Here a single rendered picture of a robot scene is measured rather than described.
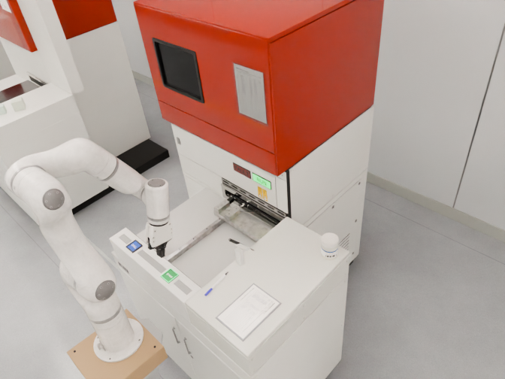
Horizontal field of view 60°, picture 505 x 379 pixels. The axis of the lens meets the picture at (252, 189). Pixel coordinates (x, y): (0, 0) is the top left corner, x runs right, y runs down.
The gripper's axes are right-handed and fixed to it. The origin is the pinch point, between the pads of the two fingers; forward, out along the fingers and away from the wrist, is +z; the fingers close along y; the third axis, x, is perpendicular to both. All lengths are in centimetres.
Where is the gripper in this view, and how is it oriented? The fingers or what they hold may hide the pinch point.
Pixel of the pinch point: (160, 251)
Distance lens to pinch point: 176.8
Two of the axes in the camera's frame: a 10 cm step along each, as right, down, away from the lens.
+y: -6.9, 3.4, -6.4
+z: -0.6, 8.5, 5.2
